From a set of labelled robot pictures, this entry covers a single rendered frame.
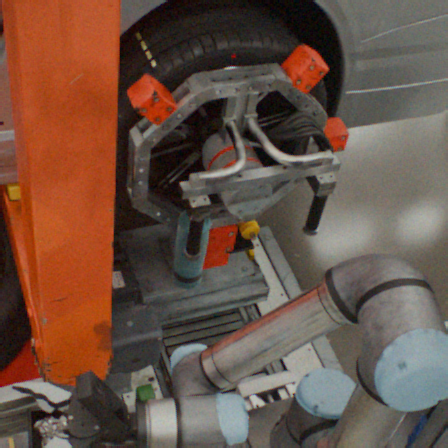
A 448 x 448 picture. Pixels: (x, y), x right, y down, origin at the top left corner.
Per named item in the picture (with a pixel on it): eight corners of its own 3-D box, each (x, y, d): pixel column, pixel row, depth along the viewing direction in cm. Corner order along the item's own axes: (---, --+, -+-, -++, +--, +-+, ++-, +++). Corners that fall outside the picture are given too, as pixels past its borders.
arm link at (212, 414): (244, 454, 121) (252, 429, 115) (174, 460, 119) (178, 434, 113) (237, 409, 126) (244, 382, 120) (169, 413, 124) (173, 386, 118)
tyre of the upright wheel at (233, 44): (184, 196, 265) (334, 65, 243) (208, 248, 251) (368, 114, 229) (34, 115, 216) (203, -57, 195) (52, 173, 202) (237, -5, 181)
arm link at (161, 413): (177, 429, 113) (172, 384, 119) (146, 431, 112) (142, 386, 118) (174, 458, 118) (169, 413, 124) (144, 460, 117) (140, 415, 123)
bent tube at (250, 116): (301, 115, 208) (309, 83, 200) (332, 164, 196) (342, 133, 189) (240, 124, 202) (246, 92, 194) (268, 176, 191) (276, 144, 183)
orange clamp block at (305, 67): (294, 77, 206) (318, 52, 203) (306, 95, 202) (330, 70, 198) (277, 67, 202) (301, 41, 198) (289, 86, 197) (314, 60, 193)
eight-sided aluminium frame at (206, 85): (293, 197, 244) (332, 54, 203) (301, 212, 240) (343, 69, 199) (123, 229, 226) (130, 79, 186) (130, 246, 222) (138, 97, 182)
